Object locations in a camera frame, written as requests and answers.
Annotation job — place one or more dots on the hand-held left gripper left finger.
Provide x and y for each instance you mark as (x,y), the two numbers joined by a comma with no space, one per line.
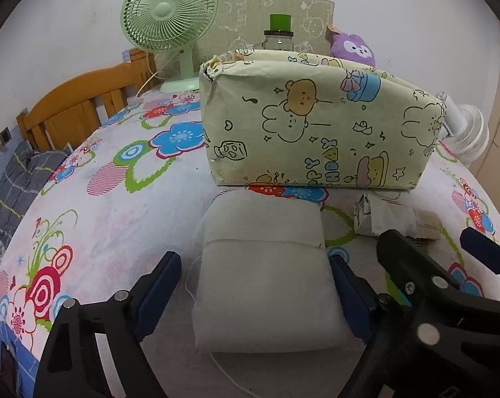
(158,294)

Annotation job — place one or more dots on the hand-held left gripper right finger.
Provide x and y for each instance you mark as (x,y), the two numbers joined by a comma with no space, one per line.
(349,298)

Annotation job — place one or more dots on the purple bunny plush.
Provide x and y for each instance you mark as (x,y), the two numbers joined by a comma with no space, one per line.
(353,48)

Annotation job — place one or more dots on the floral tablecloth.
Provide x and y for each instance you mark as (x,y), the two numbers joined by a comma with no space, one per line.
(121,224)

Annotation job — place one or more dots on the green cartoon print board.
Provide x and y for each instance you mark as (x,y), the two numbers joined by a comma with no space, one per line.
(241,20)

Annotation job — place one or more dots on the glass jar mug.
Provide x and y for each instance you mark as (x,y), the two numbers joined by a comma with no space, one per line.
(279,42)

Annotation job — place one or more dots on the white cloth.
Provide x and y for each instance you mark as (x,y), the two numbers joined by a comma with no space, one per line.
(266,286)

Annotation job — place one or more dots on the white standing fan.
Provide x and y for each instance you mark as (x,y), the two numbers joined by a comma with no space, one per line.
(467,132)

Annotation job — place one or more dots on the yellow cartoon print storage box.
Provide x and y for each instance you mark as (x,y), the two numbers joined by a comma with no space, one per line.
(316,124)

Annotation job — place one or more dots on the green plastic cup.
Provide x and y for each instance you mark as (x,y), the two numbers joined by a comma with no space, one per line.
(279,22)

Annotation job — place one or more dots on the green desk fan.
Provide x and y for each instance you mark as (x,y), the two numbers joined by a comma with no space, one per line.
(171,12)

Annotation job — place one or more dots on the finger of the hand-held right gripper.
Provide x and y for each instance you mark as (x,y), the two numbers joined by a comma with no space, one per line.
(423,298)
(484,249)

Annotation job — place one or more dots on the wooden bed headboard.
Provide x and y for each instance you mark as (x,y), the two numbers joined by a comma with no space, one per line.
(84,99)

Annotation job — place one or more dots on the grey plaid pillow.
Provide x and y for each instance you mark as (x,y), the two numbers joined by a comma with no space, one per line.
(22,182)

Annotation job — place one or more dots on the white gauze roll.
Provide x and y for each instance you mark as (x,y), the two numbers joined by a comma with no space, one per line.
(394,219)

